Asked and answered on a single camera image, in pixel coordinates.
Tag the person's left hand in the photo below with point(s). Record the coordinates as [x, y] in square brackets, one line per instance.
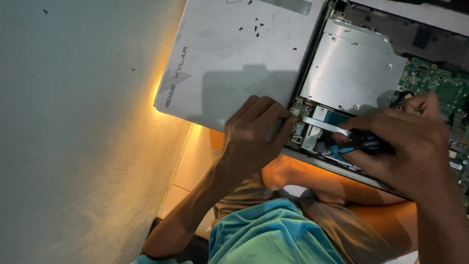
[249, 139]

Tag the person's right hand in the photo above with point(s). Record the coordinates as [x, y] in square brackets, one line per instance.
[406, 150]

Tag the person's left fingers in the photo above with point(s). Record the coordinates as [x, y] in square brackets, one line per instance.
[273, 108]

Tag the blue black screwdriver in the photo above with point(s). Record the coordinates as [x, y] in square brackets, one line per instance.
[346, 149]

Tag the small green port board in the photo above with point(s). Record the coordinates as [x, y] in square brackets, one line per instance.
[298, 128]

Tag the silver flat metal strip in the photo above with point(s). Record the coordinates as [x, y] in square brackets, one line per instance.
[322, 124]

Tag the white printed desk mat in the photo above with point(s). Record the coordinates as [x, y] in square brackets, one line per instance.
[227, 73]

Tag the scattered small black screws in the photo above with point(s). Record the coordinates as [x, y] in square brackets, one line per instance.
[257, 35]

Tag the person's bare leg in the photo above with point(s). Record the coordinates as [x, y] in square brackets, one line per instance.
[311, 179]

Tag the silver optical drive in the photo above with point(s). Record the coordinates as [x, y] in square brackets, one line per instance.
[348, 69]

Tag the teal shirt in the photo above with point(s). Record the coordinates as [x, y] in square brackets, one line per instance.
[271, 234]

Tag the brown shorts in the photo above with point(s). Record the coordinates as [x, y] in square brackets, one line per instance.
[348, 227]

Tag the opened laptop chassis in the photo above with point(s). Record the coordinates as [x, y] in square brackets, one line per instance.
[421, 40]

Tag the green laptop motherboard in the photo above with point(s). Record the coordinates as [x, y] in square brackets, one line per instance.
[447, 88]

